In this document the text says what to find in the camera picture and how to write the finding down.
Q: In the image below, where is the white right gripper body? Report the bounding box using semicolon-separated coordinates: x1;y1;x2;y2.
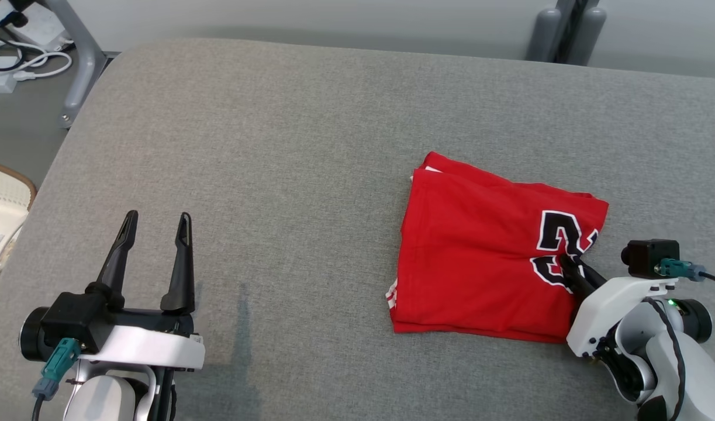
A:
566;276;679;358

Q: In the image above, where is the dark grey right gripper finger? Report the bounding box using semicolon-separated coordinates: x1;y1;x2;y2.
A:
558;255;593;300
577;262;608;289

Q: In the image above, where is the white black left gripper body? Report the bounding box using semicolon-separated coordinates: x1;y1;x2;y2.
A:
80;309;206;373

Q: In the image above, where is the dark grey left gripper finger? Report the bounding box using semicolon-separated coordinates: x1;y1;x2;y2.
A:
160;212;196;315
85;210;140;312

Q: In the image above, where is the red basketball jersey number 23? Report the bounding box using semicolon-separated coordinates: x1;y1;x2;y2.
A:
385;151;610;344

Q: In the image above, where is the woven laundry basket white liner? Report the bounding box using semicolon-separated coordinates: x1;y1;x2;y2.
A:
0;159;38;305

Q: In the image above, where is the white power strip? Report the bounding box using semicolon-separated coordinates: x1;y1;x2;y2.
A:
0;0;71;52

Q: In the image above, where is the black power plug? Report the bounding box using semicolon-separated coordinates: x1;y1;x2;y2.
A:
0;0;29;37

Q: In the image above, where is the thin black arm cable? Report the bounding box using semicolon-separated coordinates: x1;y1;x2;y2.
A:
644;297;686;421

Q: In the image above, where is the grey metal frame leg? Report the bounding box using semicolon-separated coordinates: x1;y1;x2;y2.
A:
42;0;109;129

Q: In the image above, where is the white cable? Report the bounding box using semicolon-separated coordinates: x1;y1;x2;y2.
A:
0;35;72;81

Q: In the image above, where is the grey metal post with feet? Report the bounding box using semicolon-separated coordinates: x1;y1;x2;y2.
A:
526;0;607;66

